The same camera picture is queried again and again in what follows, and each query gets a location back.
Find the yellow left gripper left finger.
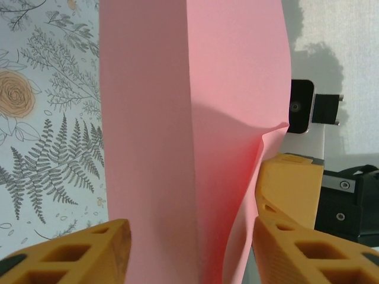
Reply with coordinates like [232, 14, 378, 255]
[0, 218, 133, 284]

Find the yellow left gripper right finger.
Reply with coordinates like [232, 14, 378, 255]
[251, 215, 379, 284]

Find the pink cloth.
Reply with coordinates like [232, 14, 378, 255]
[98, 0, 294, 284]

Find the floral printed table cloth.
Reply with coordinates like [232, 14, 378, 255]
[0, 0, 110, 258]

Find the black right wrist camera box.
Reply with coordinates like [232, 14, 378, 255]
[286, 79, 317, 135]

